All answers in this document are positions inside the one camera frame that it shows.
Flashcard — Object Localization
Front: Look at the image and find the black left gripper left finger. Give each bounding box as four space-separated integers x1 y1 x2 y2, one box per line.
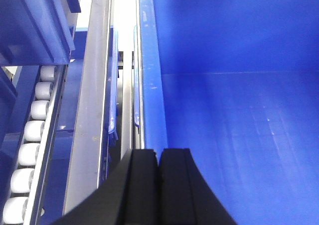
54 149 158 225

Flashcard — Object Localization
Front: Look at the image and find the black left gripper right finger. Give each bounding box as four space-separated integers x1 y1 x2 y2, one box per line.
159 149 236 225

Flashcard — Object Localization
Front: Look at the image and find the blue bin interior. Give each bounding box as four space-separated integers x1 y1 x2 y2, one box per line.
139 0 319 225

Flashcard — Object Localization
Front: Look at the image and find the white roller track left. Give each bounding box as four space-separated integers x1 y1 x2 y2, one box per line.
1 66 66 225

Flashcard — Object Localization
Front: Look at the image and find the blue bin upper left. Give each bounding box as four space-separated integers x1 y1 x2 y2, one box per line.
0 0 81 66

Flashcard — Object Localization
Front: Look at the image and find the steel divider rail left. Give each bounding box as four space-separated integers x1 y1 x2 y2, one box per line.
63 0 112 214

